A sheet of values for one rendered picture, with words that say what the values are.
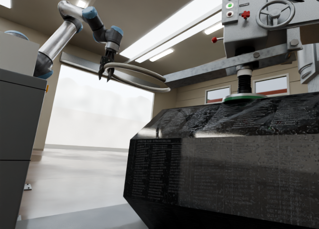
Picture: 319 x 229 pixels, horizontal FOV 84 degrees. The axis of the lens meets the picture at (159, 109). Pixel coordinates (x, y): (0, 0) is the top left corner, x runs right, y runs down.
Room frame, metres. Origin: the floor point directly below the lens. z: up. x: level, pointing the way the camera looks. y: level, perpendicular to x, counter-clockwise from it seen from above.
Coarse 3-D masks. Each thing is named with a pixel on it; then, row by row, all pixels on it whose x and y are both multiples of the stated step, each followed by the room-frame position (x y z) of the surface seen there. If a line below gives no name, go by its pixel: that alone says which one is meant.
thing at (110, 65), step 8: (112, 64) 0.97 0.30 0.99; (120, 64) 0.94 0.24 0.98; (128, 64) 0.93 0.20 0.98; (144, 72) 0.94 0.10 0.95; (152, 72) 0.95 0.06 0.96; (120, 80) 1.31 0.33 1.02; (160, 80) 1.00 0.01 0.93; (144, 88) 1.38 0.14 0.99; (152, 88) 1.36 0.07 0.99; (160, 88) 1.33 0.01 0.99; (168, 88) 1.21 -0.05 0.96
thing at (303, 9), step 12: (300, 0) 0.68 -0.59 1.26; (312, 0) 0.67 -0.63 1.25; (288, 12) 0.71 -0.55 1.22; (300, 12) 0.69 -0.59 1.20; (312, 12) 0.67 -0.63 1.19; (288, 24) 0.71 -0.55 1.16; (300, 24) 0.70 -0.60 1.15; (312, 24) 0.68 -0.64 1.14; (276, 36) 0.79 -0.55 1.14; (288, 36) 0.72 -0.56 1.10; (300, 36) 0.77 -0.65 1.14; (312, 36) 0.76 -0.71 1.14; (288, 48) 0.72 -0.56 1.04
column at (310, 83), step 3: (318, 75) 1.16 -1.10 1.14; (315, 78) 1.20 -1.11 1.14; (318, 78) 1.16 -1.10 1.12; (312, 81) 1.25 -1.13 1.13; (315, 81) 1.21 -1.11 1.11; (318, 81) 1.17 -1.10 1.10; (309, 84) 1.30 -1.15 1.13; (312, 84) 1.25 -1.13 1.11; (315, 84) 1.21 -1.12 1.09; (318, 84) 1.17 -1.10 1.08; (309, 87) 1.30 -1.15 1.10; (312, 87) 1.25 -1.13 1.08; (315, 87) 1.21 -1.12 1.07; (318, 87) 1.17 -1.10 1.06; (309, 90) 1.31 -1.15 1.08; (312, 90) 1.26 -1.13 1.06; (315, 90) 1.21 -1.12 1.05; (318, 90) 1.18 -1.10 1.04
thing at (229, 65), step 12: (276, 48) 0.76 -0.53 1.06; (300, 48) 0.72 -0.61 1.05; (228, 60) 0.86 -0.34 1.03; (240, 60) 0.83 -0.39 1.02; (252, 60) 0.81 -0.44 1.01; (264, 60) 0.88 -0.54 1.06; (276, 60) 0.85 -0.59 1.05; (288, 60) 0.83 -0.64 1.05; (180, 72) 0.97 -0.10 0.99; (192, 72) 0.94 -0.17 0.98; (204, 72) 0.91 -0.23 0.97; (216, 72) 0.91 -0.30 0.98; (228, 72) 0.96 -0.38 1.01; (168, 84) 1.05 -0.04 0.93; (180, 84) 1.06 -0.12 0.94
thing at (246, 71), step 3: (243, 69) 0.85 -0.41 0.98; (246, 69) 0.84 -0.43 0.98; (249, 69) 0.84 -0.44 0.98; (237, 72) 0.88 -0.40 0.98; (240, 72) 0.86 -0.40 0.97; (243, 72) 0.85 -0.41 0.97; (246, 72) 0.84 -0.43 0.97; (249, 72) 0.84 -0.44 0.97; (237, 75) 0.88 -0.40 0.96; (246, 75) 0.86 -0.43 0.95
